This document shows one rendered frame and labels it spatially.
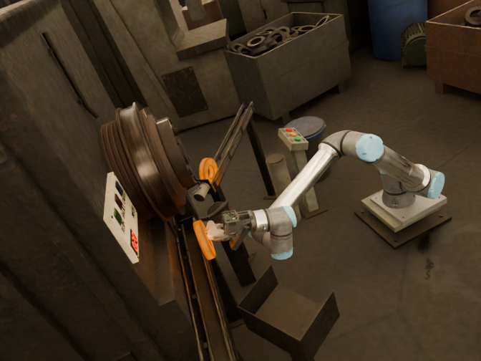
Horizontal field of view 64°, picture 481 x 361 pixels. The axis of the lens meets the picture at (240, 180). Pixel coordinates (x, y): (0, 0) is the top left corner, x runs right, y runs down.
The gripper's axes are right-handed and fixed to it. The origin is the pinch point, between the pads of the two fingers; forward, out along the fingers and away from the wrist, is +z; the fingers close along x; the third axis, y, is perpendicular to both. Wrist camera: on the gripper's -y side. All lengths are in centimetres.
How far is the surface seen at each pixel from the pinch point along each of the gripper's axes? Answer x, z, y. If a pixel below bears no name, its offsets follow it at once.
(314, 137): -108, -95, -20
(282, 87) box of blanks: -217, -111, -21
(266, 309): 24.5, -18.0, -19.0
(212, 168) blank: -69, -17, -11
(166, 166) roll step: -4.2, 9.8, 30.1
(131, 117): -15, 19, 45
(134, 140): -6.4, 18.8, 40.6
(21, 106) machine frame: 27, 39, 67
